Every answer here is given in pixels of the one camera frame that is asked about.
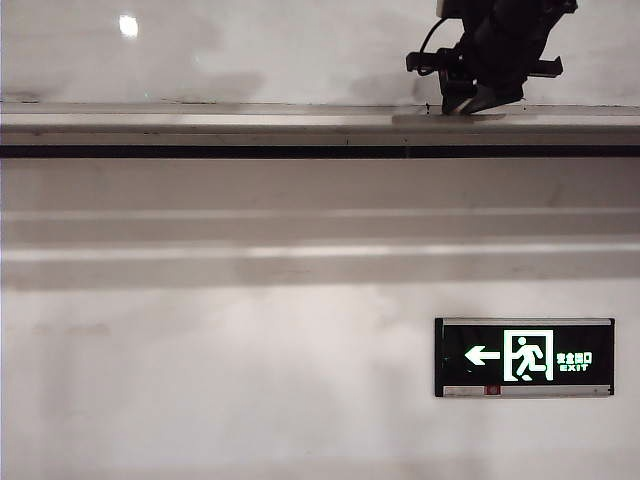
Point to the white whiteboard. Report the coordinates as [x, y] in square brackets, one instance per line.
[200, 55]

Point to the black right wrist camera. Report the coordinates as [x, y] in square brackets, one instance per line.
[425, 61]

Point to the black green exit sign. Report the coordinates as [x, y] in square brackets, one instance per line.
[525, 357]

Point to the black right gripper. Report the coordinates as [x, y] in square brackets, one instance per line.
[505, 45]

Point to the aluminium whiteboard tray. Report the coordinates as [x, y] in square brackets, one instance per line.
[200, 130]

